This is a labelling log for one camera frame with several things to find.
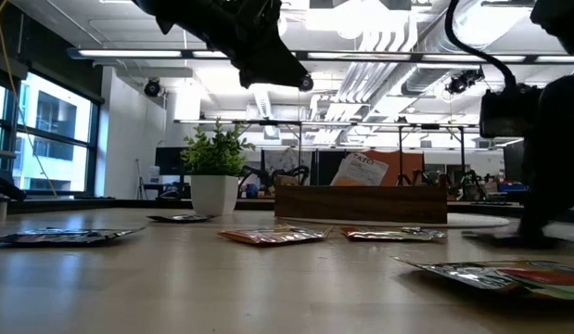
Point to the black background robot arm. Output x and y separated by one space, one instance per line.
293 172
256 176

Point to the small dark foil tea packet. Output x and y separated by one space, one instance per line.
180 218

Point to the long ceiling light bar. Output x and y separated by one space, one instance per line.
129 53

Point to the tan gold tea packet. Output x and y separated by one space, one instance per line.
286 181

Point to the blue box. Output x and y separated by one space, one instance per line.
510 187

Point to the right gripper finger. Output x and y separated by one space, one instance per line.
541 218

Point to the red green foil tea packet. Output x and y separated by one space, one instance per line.
546 278

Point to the grey ventilation duct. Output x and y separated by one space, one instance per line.
453 60

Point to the black aluminium table frame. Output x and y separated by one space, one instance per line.
82 204

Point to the white round plate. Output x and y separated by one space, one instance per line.
476 221

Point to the black ceiling camera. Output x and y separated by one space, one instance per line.
152 88
306 83

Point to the orange gold foil tea packet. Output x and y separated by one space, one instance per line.
272 235

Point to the white bottle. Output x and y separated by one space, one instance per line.
154 175

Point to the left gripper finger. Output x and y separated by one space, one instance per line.
272 62

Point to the orange partition panel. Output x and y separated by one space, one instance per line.
402 164

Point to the large office window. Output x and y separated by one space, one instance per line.
59 139

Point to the dark wooden tea box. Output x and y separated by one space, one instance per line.
360 204

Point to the green plant in white pot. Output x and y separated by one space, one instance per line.
214 185

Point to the black computer monitor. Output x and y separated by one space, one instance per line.
170 161

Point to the white orange Tazo tea packet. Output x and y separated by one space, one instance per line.
360 170

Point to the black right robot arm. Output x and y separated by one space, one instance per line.
560 23

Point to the black partition panel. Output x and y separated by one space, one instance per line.
330 167

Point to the black angled mount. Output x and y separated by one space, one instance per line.
6 188

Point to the silver dark foil tea packet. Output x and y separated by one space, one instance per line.
453 271

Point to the black ceiling spotlight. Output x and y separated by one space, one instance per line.
463 81

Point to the black monitor on arm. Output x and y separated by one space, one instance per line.
513 162

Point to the black overhead rig frame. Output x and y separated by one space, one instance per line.
360 124

